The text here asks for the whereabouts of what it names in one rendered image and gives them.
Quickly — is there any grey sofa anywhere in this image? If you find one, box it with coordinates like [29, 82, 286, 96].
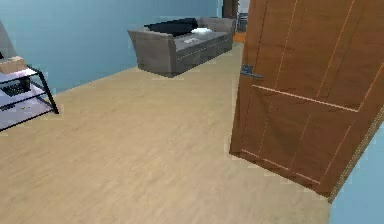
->
[127, 17, 237, 79]

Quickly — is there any black cloth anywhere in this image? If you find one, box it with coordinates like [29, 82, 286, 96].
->
[143, 18, 199, 37]

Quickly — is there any brown wooden room door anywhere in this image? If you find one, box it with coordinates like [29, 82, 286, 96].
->
[229, 0, 384, 203]

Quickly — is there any black flat device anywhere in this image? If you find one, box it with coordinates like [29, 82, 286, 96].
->
[2, 81, 32, 98]

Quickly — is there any tan cardboard box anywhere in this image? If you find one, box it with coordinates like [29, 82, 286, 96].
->
[0, 55, 28, 74]

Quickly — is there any dark metal door handle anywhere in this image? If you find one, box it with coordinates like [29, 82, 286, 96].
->
[240, 64, 264, 80]

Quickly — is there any black frame shelf table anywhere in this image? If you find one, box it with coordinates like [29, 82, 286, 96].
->
[0, 66, 60, 133]

